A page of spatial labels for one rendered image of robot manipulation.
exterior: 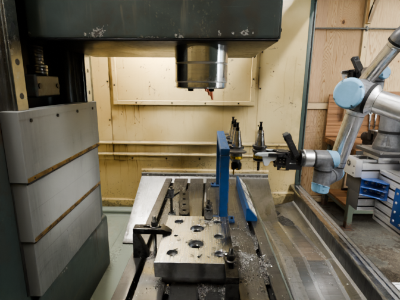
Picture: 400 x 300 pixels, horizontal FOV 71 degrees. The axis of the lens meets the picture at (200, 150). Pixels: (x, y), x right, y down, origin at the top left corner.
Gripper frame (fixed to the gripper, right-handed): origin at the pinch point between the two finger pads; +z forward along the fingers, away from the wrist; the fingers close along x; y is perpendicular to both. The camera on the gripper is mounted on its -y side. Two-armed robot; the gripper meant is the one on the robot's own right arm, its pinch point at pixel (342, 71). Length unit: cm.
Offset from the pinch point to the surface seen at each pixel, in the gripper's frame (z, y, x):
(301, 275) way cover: -87, 71, -91
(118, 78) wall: 26, -14, -149
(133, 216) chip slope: -10, 68, -155
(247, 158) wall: 4, 50, -73
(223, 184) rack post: -65, 36, -112
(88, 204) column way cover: -63, 33, -166
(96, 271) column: -57, 67, -171
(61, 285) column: -83, 51, -176
